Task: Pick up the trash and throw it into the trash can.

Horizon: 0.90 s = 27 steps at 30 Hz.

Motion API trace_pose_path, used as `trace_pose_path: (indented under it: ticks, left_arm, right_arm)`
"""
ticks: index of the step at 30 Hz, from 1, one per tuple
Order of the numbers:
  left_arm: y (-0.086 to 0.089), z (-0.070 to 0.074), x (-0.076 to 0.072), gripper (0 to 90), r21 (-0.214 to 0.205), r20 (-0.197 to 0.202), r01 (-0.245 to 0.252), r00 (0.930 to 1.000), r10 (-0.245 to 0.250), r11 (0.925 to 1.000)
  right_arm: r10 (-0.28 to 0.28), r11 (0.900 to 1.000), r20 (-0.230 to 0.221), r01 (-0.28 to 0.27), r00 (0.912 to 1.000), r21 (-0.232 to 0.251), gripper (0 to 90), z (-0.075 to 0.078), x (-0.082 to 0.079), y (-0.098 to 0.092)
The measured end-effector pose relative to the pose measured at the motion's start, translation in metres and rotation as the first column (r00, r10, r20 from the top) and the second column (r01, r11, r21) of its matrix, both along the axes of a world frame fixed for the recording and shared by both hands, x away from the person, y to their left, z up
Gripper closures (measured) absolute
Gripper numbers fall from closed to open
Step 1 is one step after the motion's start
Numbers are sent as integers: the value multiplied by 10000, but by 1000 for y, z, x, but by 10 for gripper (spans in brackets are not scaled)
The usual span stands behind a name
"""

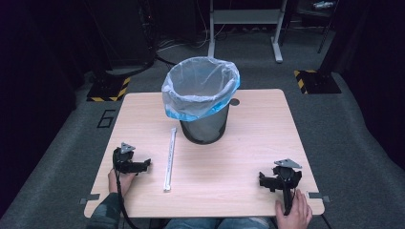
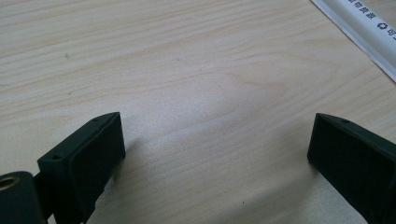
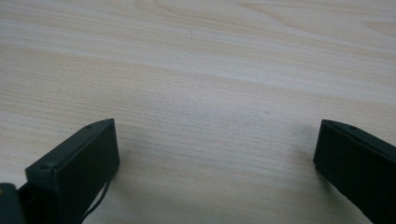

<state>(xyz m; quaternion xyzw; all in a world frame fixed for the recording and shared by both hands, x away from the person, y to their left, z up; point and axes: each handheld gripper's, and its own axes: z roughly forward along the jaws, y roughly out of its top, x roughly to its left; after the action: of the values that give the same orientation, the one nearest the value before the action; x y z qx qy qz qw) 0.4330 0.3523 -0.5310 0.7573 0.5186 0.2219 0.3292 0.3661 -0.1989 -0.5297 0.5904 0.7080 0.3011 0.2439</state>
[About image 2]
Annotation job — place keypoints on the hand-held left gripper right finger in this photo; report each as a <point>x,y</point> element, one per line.
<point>355,161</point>

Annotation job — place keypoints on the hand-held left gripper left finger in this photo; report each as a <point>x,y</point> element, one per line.
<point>90,168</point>

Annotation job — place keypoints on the white plastic packet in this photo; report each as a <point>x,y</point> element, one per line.
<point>370,28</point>

